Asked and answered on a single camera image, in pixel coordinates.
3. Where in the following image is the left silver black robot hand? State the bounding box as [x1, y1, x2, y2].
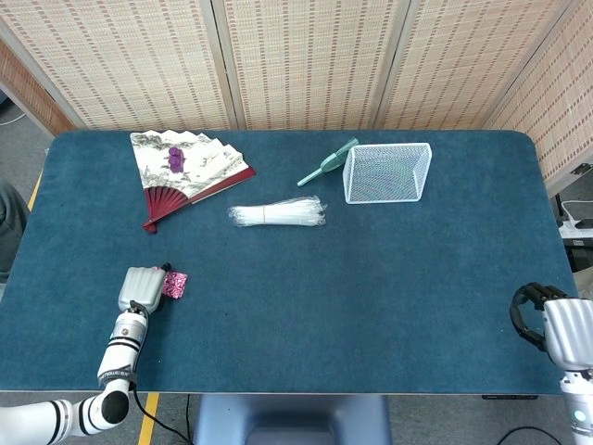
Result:
[117, 261, 173, 314]

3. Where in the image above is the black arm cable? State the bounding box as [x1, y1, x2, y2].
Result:
[128, 300, 192, 445]

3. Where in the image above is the pink patterned small pouch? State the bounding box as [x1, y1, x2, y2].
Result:
[161, 271, 189, 299]

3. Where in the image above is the white power cable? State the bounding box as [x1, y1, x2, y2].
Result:
[559, 198, 593, 222]

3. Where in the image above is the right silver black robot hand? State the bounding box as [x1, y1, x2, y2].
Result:
[509, 281, 593, 372]

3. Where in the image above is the clear plastic tie bundle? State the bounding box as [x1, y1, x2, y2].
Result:
[226, 194, 328, 229]

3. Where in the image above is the painted paper folding fan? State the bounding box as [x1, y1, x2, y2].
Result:
[130, 130, 258, 235]

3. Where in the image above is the white wire mesh basket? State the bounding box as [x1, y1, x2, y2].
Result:
[343, 142, 433, 205]

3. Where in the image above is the bamboo folding screen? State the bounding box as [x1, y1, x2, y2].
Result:
[0, 0, 593, 186]

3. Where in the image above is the white power strip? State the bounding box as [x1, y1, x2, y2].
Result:
[558, 217, 593, 240]

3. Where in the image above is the green hand brush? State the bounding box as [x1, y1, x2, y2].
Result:
[296, 136, 360, 187]

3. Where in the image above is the blue felt table mat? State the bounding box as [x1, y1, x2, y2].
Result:
[0, 129, 580, 395]

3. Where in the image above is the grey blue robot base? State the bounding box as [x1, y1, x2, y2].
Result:
[192, 393, 393, 445]

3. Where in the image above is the black floor cable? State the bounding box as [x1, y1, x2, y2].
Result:
[495, 425, 578, 445]

